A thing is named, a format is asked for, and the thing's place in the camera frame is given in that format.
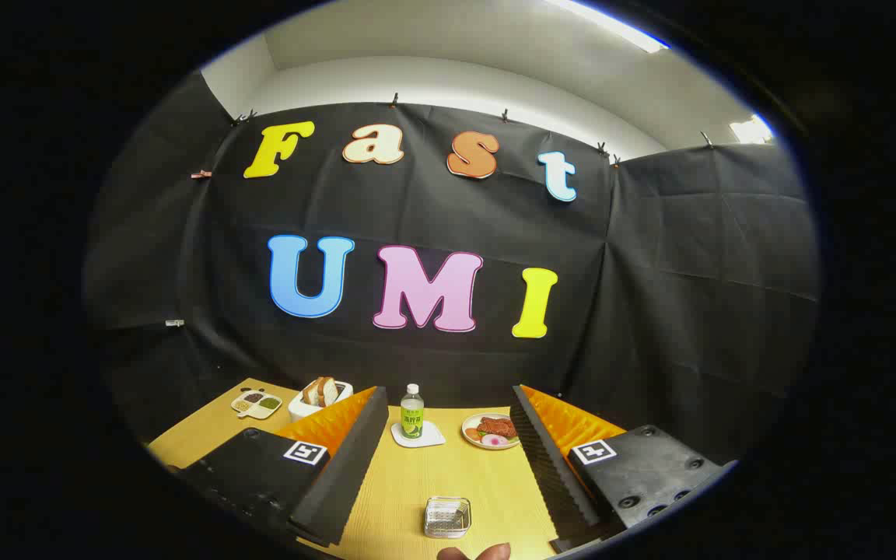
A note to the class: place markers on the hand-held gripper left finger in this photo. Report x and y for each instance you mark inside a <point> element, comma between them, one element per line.
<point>347,482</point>

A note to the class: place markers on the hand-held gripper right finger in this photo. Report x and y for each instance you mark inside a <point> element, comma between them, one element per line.
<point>549,482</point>

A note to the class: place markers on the white plate of food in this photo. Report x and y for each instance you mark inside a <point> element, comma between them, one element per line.
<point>495,429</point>

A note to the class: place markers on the white toaster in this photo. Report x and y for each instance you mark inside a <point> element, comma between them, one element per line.
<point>299,407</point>

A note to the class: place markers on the green label drink bottle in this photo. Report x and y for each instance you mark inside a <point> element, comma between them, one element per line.
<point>412,416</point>

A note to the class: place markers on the toast bread slices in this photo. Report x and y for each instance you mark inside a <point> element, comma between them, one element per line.
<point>322,391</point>

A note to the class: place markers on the white coaster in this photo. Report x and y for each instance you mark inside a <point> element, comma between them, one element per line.
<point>432,435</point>

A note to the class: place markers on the white divided condiment dish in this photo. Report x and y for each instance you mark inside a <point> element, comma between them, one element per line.
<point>257,404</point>

